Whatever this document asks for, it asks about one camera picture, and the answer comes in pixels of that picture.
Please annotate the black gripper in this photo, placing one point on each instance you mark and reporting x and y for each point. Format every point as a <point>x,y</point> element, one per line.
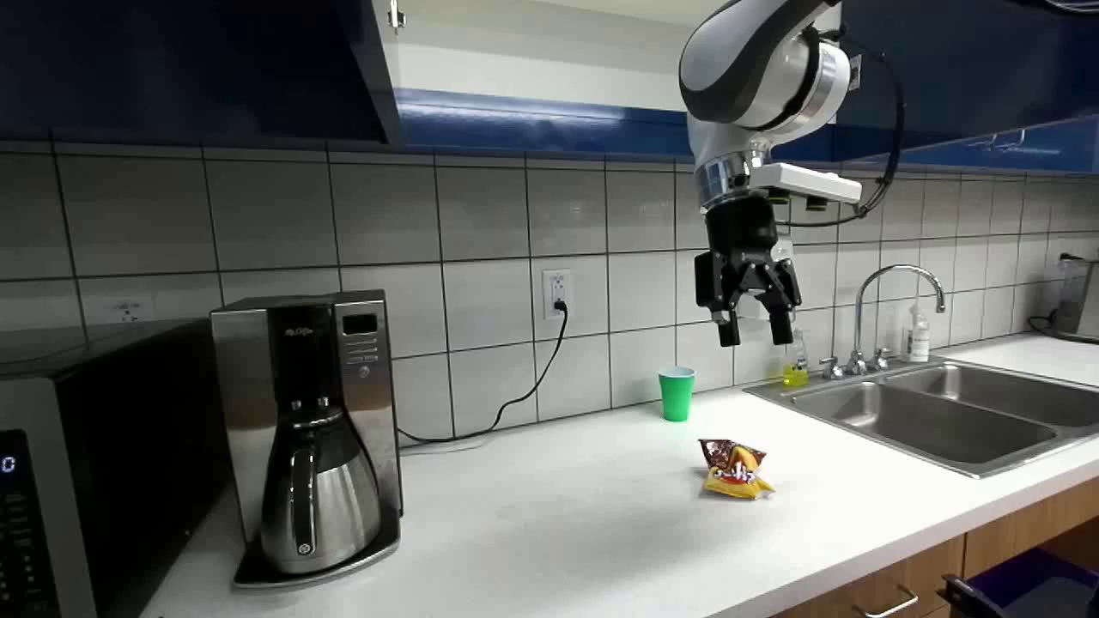
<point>739,258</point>

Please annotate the yellow red snack packet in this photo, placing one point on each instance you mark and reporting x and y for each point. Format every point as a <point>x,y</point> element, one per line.
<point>733,468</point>

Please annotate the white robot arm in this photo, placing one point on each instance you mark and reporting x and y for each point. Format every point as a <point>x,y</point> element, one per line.
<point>752,78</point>

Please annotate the open blue cabinet door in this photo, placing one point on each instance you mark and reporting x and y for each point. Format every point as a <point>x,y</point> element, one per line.
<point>192,69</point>

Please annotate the yellow dish soap bottle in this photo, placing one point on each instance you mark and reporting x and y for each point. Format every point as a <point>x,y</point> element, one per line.
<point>792,364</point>

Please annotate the green plastic cup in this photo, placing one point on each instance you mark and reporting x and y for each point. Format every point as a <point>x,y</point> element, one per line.
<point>673,393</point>

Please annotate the chrome kitchen faucet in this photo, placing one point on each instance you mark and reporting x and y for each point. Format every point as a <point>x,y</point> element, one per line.
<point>876,337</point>

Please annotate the white hand soap bottle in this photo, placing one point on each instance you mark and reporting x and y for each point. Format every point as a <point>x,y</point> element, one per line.
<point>918,343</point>

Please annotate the stainless steel double sink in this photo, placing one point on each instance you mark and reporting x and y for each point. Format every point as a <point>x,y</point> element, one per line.
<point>960,416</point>

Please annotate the dark appliance at right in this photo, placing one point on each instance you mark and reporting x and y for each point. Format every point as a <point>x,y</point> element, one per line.
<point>1076,303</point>

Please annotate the steel coffee carafe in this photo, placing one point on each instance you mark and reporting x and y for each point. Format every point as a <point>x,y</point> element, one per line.
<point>321,502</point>

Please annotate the steel coffee maker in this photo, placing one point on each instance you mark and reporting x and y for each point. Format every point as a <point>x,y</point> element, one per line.
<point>293,359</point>

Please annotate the black microwave oven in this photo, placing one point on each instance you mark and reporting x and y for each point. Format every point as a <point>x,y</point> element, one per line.
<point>111,455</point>

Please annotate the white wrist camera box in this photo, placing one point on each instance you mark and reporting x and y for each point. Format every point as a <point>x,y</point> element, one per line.
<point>808,183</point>

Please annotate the white wall outlet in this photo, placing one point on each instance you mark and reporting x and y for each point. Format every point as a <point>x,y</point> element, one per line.
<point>558,290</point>

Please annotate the wooden drawer with handle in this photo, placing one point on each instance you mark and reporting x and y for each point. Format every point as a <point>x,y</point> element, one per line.
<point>907,588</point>

